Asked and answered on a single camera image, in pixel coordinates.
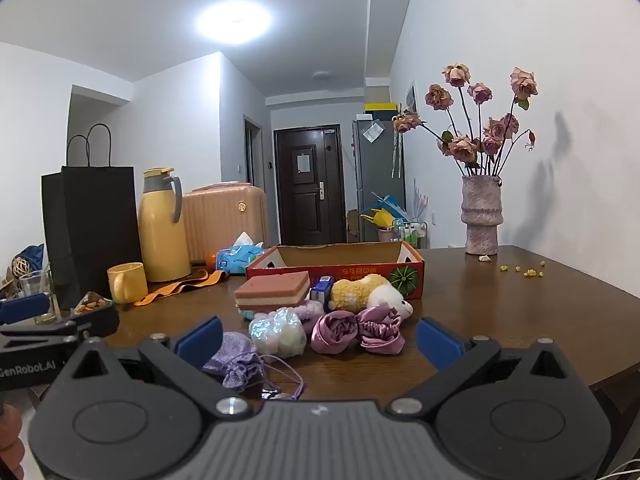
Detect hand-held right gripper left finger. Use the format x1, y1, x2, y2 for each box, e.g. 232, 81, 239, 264
62, 316, 251, 418

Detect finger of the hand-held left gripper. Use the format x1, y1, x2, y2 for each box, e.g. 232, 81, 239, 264
0, 306, 121, 340
0, 293, 52, 326

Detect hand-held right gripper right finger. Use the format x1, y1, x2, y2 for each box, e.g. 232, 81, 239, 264
387, 318, 576, 417

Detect purple drawstring pouch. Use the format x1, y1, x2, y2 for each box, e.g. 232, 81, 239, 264
202, 332, 306, 402

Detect iridescent white pouf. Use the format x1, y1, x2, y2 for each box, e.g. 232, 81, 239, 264
249, 308, 307, 359

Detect pink layered sponge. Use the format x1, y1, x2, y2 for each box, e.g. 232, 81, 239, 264
234, 271, 312, 313

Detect yellow and white plush toy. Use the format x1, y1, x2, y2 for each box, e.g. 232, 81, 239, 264
310, 274, 414, 318

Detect lavender drawstring pouch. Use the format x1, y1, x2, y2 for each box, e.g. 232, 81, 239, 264
292, 299, 326, 331

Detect red cardboard box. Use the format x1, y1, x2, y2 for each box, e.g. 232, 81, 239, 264
245, 241, 426, 306

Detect person's left hand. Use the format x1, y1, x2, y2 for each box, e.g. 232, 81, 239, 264
0, 405, 25, 480

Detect snack packet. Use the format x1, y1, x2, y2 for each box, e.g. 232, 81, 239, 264
70, 291, 115, 317

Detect clear glass cup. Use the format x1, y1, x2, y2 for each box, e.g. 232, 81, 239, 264
19, 270, 53, 316

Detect yellow mug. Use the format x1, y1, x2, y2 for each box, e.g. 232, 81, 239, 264
106, 262, 149, 305

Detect blue tissue box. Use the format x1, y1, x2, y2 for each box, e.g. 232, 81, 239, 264
205, 231, 266, 277

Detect black paper bag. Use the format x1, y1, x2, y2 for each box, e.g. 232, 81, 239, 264
41, 123, 143, 311

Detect scattered yellow crumbs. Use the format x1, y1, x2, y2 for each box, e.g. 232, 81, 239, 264
499, 260, 547, 278

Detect yellow thermos jug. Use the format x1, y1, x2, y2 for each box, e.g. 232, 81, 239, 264
137, 167, 192, 283

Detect pink suitcase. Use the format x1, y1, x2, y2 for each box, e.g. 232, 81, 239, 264
181, 184, 271, 266

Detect pink ceramic vase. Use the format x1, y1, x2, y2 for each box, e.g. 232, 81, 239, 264
460, 175, 503, 256

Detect yellow watering can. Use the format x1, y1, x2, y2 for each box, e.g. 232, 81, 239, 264
361, 205, 396, 228

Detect blue plastic bag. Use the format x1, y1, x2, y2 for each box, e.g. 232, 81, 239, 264
371, 191, 407, 221

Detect dark brown door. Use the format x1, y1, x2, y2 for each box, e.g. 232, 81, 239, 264
273, 125, 347, 246

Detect grey refrigerator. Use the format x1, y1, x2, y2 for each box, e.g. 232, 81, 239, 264
351, 119, 407, 243

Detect interior room door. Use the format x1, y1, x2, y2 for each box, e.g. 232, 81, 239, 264
243, 115, 264, 188

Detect dried pink roses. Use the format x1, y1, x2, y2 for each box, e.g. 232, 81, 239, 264
392, 63, 540, 178

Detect yellow box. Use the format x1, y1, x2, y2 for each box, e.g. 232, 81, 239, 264
364, 102, 398, 121

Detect round ceiling light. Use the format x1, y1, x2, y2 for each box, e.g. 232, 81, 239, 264
195, 2, 273, 46

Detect orange strap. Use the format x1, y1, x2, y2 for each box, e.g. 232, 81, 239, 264
133, 269, 228, 307

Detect wire storage cart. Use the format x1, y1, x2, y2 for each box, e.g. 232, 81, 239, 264
392, 217, 428, 251

